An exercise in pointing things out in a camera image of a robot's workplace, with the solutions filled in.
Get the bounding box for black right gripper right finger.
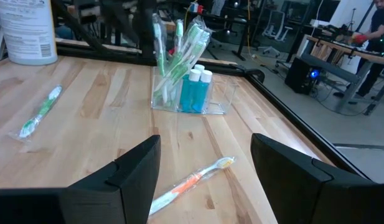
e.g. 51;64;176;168
250;133;334;224

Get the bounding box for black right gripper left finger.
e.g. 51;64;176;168
68;134;162;224

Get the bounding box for orange toothbrush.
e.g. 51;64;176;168
148;156;236;217

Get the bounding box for clear acrylic organizer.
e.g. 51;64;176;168
150;65;238;116

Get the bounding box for black computer tower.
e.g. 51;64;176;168
284;57;322;96

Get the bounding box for wooden desk grey legs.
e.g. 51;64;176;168
305;34;384;116

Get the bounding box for white office chair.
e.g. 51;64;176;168
261;11;289;58

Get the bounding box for person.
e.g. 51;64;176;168
54;24;76;40
333;0;384;98

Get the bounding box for black desk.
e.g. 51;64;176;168
191;14;264;62

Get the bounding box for black monitor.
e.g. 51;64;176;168
316;0;341;22

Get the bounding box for red white blue cups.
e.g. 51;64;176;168
189;2;205;14

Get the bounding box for black frame clamp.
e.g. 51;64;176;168
243;68;266;84

